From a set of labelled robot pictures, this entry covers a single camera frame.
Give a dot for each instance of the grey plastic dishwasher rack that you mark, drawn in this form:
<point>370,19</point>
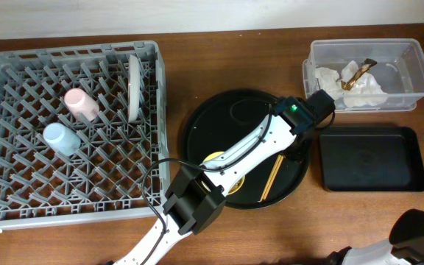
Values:
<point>109,177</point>

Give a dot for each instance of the gold foil wrapper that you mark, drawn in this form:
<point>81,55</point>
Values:
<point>365,66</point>

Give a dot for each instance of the pink plastic cup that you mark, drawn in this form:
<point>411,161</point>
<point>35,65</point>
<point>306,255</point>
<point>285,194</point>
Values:
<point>79,103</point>

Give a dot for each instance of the yellow bowl with food scraps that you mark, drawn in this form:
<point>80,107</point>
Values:
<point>237,185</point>

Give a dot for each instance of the grey round plate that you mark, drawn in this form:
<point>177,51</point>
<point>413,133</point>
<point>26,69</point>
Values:
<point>134,88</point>

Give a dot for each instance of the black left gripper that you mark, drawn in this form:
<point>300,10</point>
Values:
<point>298,146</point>

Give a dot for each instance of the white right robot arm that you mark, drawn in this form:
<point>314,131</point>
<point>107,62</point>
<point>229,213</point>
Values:
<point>405,245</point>

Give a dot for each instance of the light blue plastic cup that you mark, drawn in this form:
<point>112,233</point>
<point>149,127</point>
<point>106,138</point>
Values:
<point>61,139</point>

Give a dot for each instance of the white paper napkin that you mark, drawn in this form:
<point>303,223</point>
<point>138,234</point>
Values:
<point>365,92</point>

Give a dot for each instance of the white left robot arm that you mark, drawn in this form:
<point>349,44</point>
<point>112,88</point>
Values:
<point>197,194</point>

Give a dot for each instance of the black rectangular tray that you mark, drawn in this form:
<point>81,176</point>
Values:
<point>371,159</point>

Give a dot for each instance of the clear plastic bin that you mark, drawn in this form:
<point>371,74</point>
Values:
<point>399,71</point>

